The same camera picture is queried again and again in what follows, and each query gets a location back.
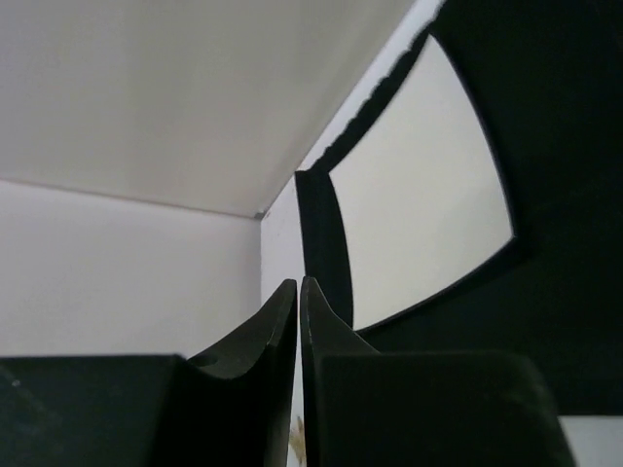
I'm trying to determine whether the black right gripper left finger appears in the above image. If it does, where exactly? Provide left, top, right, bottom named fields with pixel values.
left=1, top=279, right=297, bottom=466

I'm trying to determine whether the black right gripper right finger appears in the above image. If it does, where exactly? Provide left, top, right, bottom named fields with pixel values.
left=300, top=277, right=575, bottom=467

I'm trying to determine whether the white square plate black rim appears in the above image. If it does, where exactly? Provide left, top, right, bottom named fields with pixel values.
left=328, top=32, right=517, bottom=332

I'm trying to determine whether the black cloth placemat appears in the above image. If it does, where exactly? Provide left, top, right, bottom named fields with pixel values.
left=295, top=0, right=623, bottom=418

